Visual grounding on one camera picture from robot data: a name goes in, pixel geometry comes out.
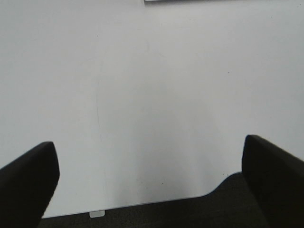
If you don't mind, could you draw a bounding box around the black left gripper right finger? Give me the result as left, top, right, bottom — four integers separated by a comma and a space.
241, 135, 304, 228

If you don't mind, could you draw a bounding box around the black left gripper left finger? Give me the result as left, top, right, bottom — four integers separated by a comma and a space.
0, 142, 60, 228

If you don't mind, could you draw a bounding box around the white microwave door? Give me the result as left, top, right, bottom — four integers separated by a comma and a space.
144, 0, 189, 4

